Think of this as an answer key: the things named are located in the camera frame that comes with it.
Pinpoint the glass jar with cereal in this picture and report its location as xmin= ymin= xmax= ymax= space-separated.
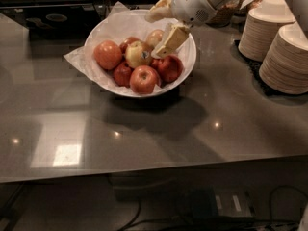
xmin=208 ymin=5 xmax=238 ymax=27

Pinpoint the paper plate stack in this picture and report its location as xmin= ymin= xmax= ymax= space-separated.
xmin=259 ymin=22 xmax=308 ymax=95
xmin=238 ymin=7 xmax=295 ymax=62

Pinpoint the red apple front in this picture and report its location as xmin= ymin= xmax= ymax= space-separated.
xmin=130 ymin=65 xmax=161 ymax=94

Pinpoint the black mat under plates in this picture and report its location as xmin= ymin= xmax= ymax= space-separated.
xmin=240 ymin=53 xmax=274 ymax=96

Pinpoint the pale russet apple back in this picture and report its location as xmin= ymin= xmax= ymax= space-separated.
xmin=146 ymin=29 xmax=164 ymax=48

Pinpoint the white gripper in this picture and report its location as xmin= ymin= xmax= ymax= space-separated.
xmin=145 ymin=0 xmax=216 ymax=59

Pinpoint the paper plate stack left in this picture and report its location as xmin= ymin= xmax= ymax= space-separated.
xmin=238 ymin=7 xmax=295 ymax=62

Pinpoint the red apple right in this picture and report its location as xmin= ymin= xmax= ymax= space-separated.
xmin=157 ymin=55 xmax=183 ymax=83

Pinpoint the small red apple middle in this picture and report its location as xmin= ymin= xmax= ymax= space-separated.
xmin=150 ymin=59 xmax=161 ymax=69

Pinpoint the yellow-green apple with sticker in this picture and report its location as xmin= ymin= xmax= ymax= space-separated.
xmin=125 ymin=40 xmax=152 ymax=68

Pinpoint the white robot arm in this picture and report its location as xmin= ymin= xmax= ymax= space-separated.
xmin=145 ymin=0 xmax=308 ymax=58

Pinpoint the dark red apple lower left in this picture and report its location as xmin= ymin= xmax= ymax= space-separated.
xmin=113 ymin=61 xmax=133 ymax=88

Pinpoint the dark box under table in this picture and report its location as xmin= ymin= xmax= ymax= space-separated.
xmin=188 ymin=188 xmax=255 ymax=221

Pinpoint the white paper liner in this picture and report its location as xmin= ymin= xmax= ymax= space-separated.
xmin=63 ymin=1 xmax=195 ymax=96

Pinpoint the black cable under table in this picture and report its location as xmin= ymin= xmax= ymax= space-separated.
xmin=116 ymin=185 xmax=308 ymax=231

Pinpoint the orange-red apple left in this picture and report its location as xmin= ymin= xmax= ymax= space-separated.
xmin=93 ymin=40 xmax=122 ymax=70

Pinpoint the paper plate stack right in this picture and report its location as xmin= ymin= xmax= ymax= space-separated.
xmin=259 ymin=22 xmax=308 ymax=95

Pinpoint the red apple behind centre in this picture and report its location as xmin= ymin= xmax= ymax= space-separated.
xmin=119 ymin=37 xmax=139 ymax=53

